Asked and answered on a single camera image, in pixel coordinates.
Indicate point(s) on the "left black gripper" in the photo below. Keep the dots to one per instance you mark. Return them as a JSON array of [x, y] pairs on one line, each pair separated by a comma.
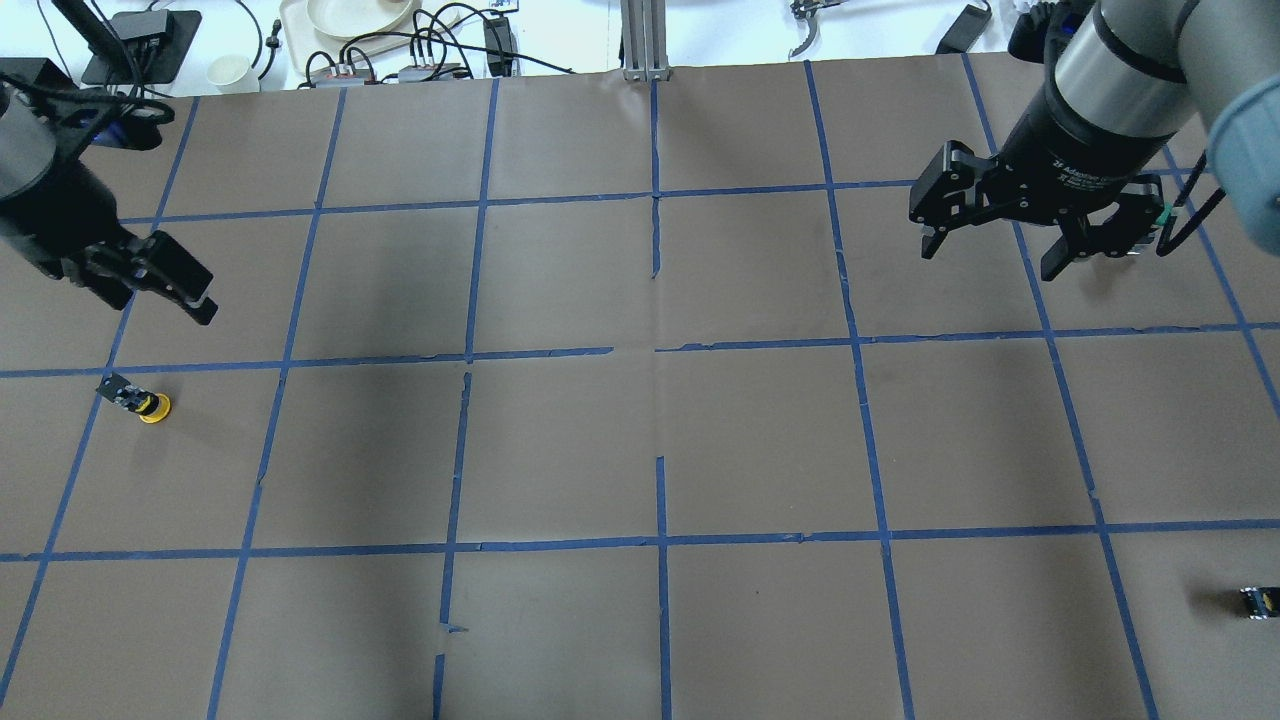
[[42, 231]]

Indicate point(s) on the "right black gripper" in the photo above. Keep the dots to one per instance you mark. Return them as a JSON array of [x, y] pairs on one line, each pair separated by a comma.
[[1062, 158]]

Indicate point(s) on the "yellow push button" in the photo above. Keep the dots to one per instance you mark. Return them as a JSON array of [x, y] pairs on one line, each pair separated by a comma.
[[150, 407]]

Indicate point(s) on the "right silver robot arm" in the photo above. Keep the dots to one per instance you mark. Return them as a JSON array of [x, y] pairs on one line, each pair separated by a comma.
[[1121, 78]]

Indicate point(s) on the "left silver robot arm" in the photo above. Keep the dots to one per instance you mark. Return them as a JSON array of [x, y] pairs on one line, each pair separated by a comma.
[[29, 155]]

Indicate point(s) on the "green push button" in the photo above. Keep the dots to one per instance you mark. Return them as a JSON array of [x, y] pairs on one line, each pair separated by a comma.
[[1260, 602]]

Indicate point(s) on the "black power adapter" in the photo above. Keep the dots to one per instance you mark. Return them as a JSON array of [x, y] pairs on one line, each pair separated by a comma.
[[966, 29]]

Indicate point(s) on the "white paper cup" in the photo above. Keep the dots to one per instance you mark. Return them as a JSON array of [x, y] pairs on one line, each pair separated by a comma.
[[233, 74]]

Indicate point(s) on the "beige plate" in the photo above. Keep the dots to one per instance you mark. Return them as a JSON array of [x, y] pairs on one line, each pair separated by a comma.
[[349, 19]]

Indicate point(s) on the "black camera stand base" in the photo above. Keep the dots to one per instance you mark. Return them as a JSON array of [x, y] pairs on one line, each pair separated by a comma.
[[150, 46]]

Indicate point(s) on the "aluminium frame post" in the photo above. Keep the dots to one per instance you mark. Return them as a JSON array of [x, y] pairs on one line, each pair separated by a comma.
[[644, 54]]

